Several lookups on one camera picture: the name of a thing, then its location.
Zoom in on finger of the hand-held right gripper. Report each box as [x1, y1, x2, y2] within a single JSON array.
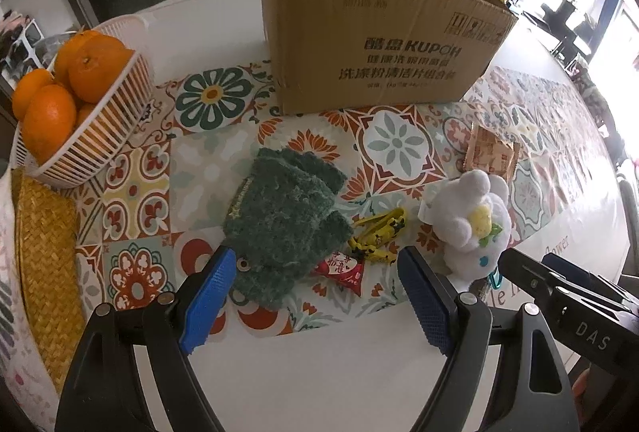
[[499, 249, 565, 308], [542, 255, 639, 313]]

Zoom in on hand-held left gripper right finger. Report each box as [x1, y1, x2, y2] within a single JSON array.
[[397, 245, 582, 432]]

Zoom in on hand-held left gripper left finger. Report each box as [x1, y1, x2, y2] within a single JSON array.
[[55, 245, 238, 432]]

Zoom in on white plush toy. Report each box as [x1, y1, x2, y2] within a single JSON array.
[[419, 169, 512, 283]]

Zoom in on red candy packet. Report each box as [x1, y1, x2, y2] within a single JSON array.
[[314, 252, 365, 297]]

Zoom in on green fuzzy gloves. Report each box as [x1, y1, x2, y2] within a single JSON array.
[[222, 147, 353, 310]]

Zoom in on brown snack packet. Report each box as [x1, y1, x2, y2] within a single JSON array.
[[462, 125, 520, 175]]

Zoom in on brown cardboard box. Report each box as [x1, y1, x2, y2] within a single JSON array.
[[250, 0, 520, 115]]

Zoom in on white tablecloth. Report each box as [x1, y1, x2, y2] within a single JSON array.
[[10, 0, 639, 432]]

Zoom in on patterned tile-print table runner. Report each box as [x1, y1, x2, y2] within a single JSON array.
[[75, 62, 625, 348]]

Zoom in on woven straw placemat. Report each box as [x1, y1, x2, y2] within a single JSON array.
[[11, 169, 85, 395]]

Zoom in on white slatted plastic basket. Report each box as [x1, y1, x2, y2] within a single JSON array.
[[10, 15, 155, 190]]

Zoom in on pile of oranges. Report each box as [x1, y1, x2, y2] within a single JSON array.
[[11, 30, 135, 165]]

